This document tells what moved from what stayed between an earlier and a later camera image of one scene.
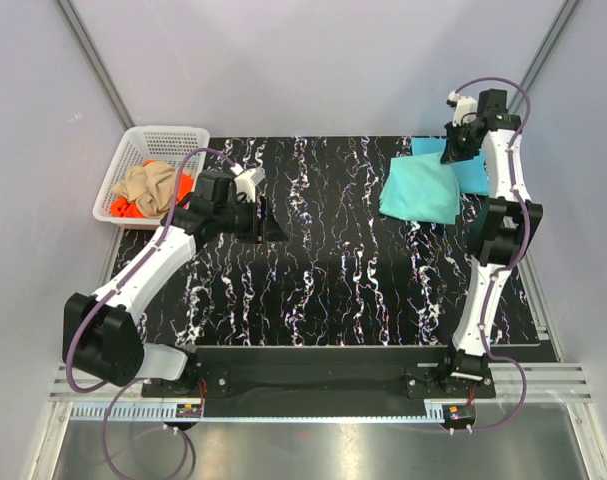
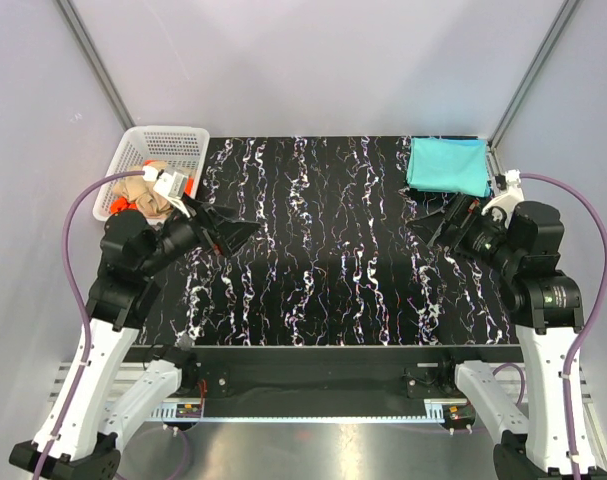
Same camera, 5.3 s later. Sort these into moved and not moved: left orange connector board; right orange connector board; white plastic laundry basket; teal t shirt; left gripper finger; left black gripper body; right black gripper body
Moved: right black gripper body; left black gripper body; left gripper finger; teal t shirt
Not moved: right orange connector board; left orange connector board; white plastic laundry basket
